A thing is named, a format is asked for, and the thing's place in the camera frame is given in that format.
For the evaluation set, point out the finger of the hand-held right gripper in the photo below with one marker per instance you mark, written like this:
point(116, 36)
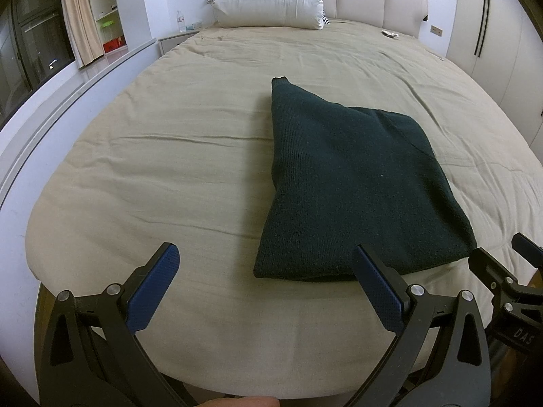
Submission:
point(528, 246)
point(488, 269)

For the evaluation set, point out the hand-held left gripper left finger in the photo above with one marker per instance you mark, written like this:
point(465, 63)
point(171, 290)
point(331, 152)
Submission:
point(155, 282)

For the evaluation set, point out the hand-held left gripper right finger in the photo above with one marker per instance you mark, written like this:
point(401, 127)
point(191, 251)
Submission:
point(375, 286)

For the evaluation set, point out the dark green knit sweater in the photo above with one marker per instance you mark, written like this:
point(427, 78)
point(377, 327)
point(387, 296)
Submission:
point(348, 178)

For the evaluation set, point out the person's left hand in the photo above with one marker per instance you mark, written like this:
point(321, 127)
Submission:
point(242, 402)

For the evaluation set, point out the bed with beige sheet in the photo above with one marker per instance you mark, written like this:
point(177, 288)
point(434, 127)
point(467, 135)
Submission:
point(169, 157)

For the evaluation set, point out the white wardrobe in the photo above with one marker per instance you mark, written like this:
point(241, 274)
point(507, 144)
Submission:
point(509, 29)

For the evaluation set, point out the red box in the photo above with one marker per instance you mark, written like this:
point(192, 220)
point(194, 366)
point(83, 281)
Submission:
point(114, 45)

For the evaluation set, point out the white nightstand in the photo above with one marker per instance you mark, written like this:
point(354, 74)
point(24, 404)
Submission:
point(174, 42)

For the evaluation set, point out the small white object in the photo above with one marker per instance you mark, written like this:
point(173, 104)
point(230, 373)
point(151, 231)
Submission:
point(389, 34)

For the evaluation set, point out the green plastic item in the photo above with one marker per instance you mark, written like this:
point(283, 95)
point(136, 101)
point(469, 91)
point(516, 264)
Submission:
point(107, 24)

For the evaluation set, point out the clear water bottle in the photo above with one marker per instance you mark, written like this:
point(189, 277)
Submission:
point(181, 21)

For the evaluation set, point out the black white striped cloth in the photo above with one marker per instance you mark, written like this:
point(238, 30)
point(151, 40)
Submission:
point(326, 20)

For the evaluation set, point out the beige curtain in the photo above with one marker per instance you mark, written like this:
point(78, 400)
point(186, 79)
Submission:
point(78, 12)

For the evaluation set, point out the dark window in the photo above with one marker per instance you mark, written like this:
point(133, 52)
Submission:
point(29, 29)

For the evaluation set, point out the wall power socket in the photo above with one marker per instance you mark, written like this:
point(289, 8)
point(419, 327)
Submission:
point(437, 31)

